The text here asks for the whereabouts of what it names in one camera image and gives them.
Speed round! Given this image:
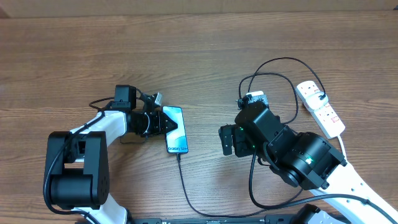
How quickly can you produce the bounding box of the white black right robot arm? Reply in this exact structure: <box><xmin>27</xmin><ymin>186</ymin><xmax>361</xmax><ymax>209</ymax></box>
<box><xmin>218</xmin><ymin>91</ymin><xmax>397</xmax><ymax>223</ymax></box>

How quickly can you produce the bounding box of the blue Samsung smartphone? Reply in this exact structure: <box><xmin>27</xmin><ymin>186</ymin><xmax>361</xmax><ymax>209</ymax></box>
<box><xmin>162</xmin><ymin>106</ymin><xmax>188</xmax><ymax>154</ymax></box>

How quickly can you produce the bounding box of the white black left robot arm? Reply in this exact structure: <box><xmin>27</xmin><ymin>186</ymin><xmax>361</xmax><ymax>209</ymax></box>
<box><xmin>43</xmin><ymin>85</ymin><xmax>177</xmax><ymax>223</ymax></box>

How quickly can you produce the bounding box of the white USB charger adapter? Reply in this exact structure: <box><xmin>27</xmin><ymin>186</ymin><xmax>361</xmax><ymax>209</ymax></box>
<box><xmin>304</xmin><ymin>91</ymin><xmax>328</xmax><ymax>112</ymax></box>

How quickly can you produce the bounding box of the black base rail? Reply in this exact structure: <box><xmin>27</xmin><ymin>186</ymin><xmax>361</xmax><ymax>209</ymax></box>
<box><xmin>132</xmin><ymin>204</ymin><xmax>350</xmax><ymax>224</ymax></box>

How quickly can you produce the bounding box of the white power strip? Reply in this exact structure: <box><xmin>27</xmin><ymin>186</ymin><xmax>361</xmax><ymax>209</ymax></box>
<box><xmin>295</xmin><ymin>80</ymin><xmax>345</xmax><ymax>139</ymax></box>

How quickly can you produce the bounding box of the brown cardboard backdrop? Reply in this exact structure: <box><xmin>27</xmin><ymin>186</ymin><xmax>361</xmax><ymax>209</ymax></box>
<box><xmin>1</xmin><ymin>0</ymin><xmax>397</xmax><ymax>19</ymax></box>

